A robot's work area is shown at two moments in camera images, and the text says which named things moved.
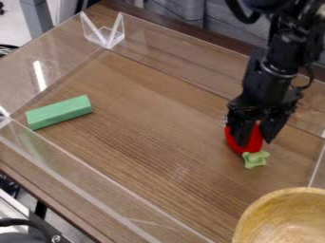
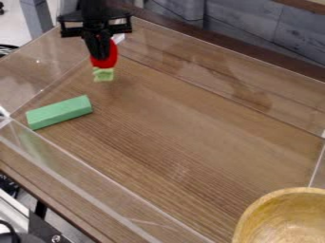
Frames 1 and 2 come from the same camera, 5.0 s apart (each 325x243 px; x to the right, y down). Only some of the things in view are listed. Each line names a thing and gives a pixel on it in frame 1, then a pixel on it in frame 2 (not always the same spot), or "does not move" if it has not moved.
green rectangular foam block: x=59 y=112 does not move
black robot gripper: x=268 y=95 -> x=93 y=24
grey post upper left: x=37 y=16 does not move
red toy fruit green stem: x=254 y=154 -> x=103 y=65
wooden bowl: x=286 y=216 does not move
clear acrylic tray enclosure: x=112 y=116 does not move
